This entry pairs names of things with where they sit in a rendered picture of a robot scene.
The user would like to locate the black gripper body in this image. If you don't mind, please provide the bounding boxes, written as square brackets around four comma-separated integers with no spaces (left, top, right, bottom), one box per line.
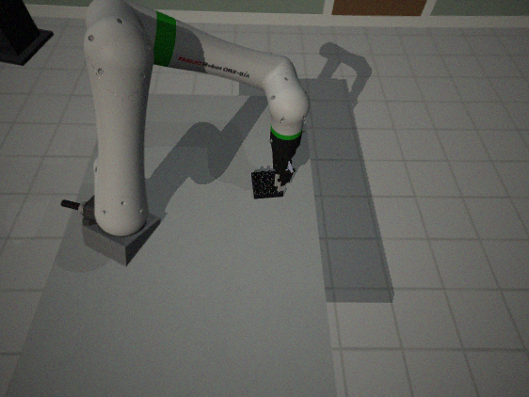
[272,147,297,167]

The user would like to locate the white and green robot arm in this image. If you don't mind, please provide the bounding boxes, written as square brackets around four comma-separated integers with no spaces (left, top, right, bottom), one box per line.
[61,0,310,237]

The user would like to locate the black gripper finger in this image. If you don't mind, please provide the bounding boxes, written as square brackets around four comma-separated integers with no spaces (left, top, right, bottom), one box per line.
[278,159,296,192]
[272,151,281,187]

